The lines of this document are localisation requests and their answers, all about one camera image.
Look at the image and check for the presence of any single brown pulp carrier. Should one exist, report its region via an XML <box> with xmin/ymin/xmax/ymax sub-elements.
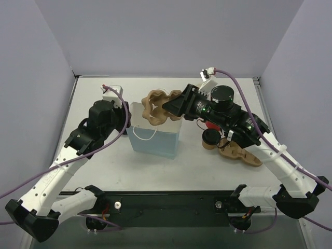
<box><xmin>141</xmin><ymin>90</ymin><xmax>182</xmax><ymax>126</ymax></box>

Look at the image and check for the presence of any single black cup lid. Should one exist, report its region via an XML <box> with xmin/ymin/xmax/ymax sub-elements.
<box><xmin>202</xmin><ymin>129</ymin><xmax>221</xmax><ymax>146</ymax></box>

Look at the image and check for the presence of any blue paper bag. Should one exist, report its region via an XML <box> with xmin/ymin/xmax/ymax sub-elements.
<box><xmin>127</xmin><ymin>101</ymin><xmax>182</xmax><ymax>159</ymax></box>

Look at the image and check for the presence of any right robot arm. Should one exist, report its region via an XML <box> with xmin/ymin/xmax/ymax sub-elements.
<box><xmin>162</xmin><ymin>84</ymin><xmax>329</xmax><ymax>219</ymax></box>

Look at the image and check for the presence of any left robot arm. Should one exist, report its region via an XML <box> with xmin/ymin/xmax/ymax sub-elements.
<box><xmin>5</xmin><ymin>100</ymin><xmax>131</xmax><ymax>242</ymax></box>

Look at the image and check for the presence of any red straw holder cup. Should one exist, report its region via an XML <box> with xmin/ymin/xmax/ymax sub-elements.
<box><xmin>205</xmin><ymin>121</ymin><xmax>220</xmax><ymax>131</ymax></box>

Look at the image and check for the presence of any brown pulp cup carrier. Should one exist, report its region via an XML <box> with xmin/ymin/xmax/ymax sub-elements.
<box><xmin>217</xmin><ymin>138</ymin><xmax>262</xmax><ymax>167</ymax></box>

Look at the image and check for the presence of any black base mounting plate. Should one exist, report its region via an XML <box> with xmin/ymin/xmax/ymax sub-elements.
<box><xmin>83</xmin><ymin>190</ymin><xmax>261</xmax><ymax>228</ymax></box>

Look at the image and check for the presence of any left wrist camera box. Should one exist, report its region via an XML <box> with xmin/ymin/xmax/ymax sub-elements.
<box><xmin>101</xmin><ymin>85</ymin><xmax>123</xmax><ymax>106</ymax></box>

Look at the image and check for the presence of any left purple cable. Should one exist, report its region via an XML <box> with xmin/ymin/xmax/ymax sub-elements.
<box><xmin>0</xmin><ymin>85</ymin><xmax>130</xmax><ymax>233</ymax></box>

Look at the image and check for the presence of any purple cable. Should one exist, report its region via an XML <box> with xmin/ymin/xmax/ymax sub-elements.
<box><xmin>0</xmin><ymin>85</ymin><xmax>130</xmax><ymax>233</ymax></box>
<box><xmin>215</xmin><ymin>68</ymin><xmax>332</xmax><ymax>234</ymax></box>

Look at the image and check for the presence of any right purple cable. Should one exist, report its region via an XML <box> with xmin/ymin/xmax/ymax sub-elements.
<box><xmin>215</xmin><ymin>68</ymin><xmax>332</xmax><ymax>234</ymax></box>

